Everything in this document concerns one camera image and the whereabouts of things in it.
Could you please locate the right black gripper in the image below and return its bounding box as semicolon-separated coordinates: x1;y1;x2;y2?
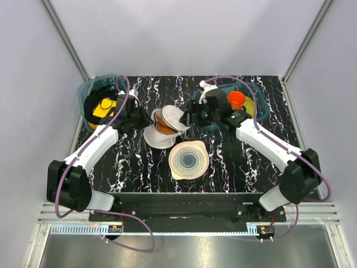
179;99;220;128

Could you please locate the white mesh laundry bag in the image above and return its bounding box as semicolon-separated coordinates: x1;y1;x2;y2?
143;105;189;150

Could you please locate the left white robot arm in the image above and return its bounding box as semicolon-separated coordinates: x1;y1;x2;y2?
46;89;153;221

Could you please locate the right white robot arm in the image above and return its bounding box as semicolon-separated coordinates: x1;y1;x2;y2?
180;81;322;222

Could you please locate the peach brown bra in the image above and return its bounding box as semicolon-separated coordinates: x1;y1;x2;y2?
154;111;177;135

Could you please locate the yellow cloth in bin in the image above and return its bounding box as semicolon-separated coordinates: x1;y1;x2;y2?
88;98;117;130

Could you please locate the pink blue swirl plate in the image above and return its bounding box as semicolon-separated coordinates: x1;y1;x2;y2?
168;141;209;180

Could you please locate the orange cup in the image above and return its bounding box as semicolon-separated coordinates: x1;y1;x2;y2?
228;90;246;110

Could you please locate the black cloth in bin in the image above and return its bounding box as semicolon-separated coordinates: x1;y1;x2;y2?
84;85;118;121

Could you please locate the left teal plastic bin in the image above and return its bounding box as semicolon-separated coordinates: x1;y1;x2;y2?
78;74;130;132

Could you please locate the teal plastic bin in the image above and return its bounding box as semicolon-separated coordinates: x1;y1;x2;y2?
195;82;270;132
78;74;130;132

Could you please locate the yellow green plate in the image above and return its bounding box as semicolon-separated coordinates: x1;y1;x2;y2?
241;96;254;117

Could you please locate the right teal plastic bin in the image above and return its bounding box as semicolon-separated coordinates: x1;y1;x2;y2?
195;82;270;132

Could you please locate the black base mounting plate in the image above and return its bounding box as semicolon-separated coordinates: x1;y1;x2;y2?
88;192;288;227

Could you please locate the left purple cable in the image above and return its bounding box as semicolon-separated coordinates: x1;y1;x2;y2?
54;74;156;254

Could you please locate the purple cable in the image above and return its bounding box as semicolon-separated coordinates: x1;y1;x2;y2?
202;75;332;242
54;74;156;254

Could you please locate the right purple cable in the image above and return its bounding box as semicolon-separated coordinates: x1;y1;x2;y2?
202;75;332;242

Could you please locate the left aluminium frame post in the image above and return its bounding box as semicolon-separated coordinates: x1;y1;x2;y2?
40;0;90;82

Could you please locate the aluminium frame post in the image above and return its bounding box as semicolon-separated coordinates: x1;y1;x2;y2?
282;0;335;83
40;0;90;82

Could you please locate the white slotted cable duct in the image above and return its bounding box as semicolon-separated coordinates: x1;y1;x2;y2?
50;223;258;237

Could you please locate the right aluminium frame post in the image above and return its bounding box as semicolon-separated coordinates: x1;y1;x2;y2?
282;0;335;83

